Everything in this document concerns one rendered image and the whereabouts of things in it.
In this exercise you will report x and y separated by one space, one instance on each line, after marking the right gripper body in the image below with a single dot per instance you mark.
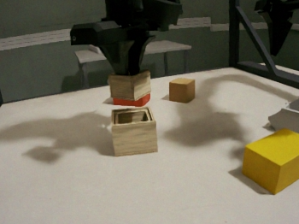
108 32

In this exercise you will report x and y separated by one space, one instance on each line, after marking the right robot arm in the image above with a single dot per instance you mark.
163 12

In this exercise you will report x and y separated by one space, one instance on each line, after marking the yellow rectangular block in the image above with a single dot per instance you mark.
273 161

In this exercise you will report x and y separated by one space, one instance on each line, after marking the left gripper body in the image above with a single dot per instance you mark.
278 7

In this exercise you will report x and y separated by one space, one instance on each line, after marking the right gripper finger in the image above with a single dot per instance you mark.
136 52
117 56

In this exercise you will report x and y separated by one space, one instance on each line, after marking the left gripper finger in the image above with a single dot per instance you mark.
278 29

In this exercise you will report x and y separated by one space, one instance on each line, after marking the red cube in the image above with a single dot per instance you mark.
139 103

